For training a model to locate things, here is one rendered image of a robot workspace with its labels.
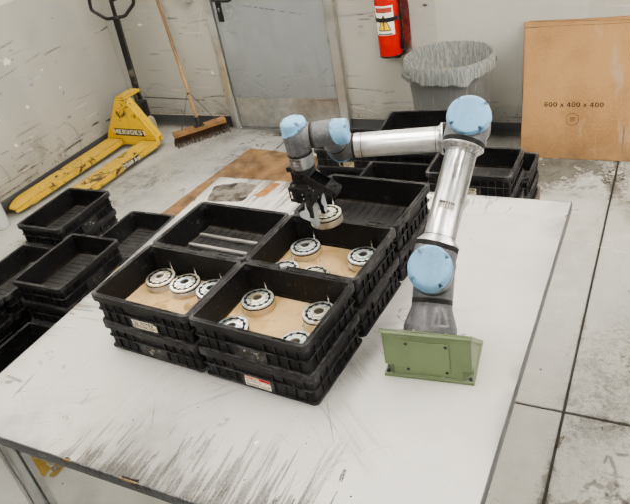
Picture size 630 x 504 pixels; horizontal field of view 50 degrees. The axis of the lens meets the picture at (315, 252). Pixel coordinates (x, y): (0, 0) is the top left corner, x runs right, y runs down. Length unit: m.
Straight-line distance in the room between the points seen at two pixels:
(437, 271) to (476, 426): 0.41
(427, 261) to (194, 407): 0.80
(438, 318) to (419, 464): 0.40
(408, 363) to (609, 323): 1.50
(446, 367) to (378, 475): 0.36
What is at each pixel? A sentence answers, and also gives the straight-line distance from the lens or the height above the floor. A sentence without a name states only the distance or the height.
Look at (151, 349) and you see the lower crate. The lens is 2.21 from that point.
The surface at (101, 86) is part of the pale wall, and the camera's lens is 6.13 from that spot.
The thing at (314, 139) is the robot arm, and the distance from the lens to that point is 1.93.
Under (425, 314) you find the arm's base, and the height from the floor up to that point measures 0.87.
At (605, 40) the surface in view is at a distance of 4.44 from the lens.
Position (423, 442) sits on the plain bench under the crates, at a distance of 1.79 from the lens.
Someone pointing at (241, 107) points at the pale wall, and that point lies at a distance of 5.66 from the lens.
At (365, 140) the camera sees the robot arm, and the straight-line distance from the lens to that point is 2.03.
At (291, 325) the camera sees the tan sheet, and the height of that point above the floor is 0.83.
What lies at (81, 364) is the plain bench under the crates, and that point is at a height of 0.70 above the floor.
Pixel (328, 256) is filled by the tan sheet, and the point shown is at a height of 0.83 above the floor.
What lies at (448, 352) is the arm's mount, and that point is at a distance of 1.85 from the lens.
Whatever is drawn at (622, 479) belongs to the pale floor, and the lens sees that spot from 2.65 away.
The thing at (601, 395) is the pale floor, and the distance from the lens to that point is 2.91.
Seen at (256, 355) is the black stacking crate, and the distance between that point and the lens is 1.89.
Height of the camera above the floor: 2.06
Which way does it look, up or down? 32 degrees down
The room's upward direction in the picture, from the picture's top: 11 degrees counter-clockwise
